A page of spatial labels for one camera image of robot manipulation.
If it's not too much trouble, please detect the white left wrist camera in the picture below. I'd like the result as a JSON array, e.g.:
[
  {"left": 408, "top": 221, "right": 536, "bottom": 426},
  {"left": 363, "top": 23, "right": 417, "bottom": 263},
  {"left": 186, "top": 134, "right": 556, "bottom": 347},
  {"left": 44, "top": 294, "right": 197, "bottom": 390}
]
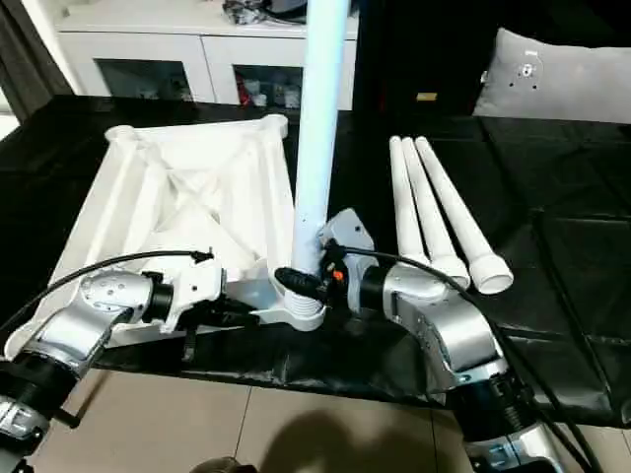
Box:
[{"left": 139, "top": 254, "right": 224, "bottom": 337}]

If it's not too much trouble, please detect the white plastic table leg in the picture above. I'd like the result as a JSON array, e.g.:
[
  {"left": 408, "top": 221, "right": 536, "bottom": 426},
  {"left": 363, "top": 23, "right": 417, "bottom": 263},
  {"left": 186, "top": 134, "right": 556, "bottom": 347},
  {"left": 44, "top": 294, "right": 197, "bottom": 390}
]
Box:
[
  {"left": 387, "top": 136, "right": 431, "bottom": 266},
  {"left": 414, "top": 136, "right": 516, "bottom": 298},
  {"left": 287, "top": 0, "right": 354, "bottom": 319},
  {"left": 401, "top": 136, "right": 471, "bottom": 290}
]

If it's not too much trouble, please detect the grey pleated curtain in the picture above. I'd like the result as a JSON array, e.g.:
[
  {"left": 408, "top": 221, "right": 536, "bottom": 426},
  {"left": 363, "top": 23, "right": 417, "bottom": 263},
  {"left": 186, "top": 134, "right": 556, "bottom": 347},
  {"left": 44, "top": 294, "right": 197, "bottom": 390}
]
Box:
[{"left": 0, "top": 0, "right": 76, "bottom": 125}]

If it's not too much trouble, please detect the grey cushion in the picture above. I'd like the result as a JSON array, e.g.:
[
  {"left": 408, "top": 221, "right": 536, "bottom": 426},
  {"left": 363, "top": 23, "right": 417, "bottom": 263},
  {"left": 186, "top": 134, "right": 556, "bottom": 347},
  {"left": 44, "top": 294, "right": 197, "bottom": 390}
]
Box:
[{"left": 473, "top": 27, "right": 631, "bottom": 125}]

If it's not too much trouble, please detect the black work mat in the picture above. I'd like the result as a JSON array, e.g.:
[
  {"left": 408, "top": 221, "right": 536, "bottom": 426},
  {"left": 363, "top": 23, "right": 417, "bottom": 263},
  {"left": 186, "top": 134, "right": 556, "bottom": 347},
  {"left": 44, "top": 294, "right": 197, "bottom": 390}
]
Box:
[{"left": 0, "top": 94, "right": 631, "bottom": 429}]

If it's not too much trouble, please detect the white glass-door cabinet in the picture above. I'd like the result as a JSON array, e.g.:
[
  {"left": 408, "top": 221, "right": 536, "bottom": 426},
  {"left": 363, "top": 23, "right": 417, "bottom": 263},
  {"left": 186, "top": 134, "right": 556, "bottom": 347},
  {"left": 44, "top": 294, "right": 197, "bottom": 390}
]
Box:
[{"left": 53, "top": 0, "right": 359, "bottom": 113}]

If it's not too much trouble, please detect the grey round cooker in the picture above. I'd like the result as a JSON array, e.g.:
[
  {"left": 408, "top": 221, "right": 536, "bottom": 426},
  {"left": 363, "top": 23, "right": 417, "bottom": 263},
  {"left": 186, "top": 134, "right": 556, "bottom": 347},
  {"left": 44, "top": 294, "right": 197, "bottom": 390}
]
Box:
[{"left": 264, "top": 0, "right": 312, "bottom": 15}]

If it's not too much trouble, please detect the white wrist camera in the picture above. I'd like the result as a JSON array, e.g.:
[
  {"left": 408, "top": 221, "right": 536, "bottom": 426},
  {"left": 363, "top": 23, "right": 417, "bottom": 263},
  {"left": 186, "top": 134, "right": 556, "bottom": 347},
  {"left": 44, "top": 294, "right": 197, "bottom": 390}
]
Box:
[
  {"left": 139, "top": 254, "right": 224, "bottom": 337},
  {"left": 321, "top": 207, "right": 377, "bottom": 312}
]

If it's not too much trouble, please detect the white plastic table top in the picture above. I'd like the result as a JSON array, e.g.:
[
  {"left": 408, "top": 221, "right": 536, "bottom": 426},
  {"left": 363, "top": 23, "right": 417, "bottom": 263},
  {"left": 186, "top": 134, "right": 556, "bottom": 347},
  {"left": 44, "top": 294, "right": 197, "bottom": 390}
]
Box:
[{"left": 2, "top": 112, "right": 327, "bottom": 360}]

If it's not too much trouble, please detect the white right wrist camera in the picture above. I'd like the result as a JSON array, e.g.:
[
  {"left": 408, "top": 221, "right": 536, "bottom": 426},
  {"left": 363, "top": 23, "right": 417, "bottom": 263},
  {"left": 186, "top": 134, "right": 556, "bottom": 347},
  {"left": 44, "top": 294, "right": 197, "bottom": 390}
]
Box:
[{"left": 321, "top": 207, "right": 377, "bottom": 312}]

